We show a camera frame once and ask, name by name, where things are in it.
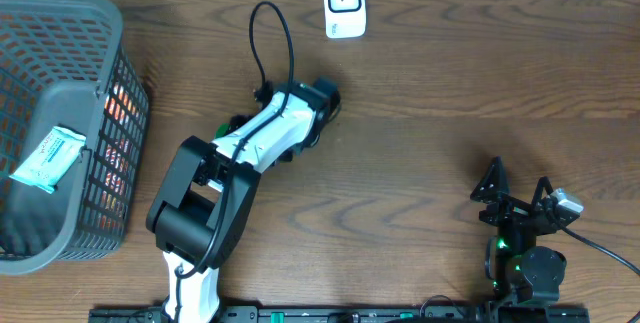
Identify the green lid jar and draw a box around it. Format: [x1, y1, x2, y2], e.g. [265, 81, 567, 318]
[214, 123, 230, 139]

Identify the grey plastic mesh basket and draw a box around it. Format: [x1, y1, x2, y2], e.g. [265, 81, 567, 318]
[1, 0, 150, 276]

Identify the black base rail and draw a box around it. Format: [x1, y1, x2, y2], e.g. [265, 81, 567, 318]
[88, 304, 590, 323]

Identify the white barcode scanner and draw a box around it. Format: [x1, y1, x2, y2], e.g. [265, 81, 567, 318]
[323, 0, 367, 39]

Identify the teal wet wipes pack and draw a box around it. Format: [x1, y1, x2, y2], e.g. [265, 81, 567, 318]
[10, 126, 86, 194]

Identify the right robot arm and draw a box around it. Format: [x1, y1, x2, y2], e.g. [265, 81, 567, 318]
[470, 157, 584, 312]

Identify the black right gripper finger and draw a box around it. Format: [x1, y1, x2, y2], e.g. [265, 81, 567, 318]
[531, 176, 554, 206]
[470, 157, 509, 203]

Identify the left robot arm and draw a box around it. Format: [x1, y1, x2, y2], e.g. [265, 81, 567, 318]
[146, 78, 340, 322]

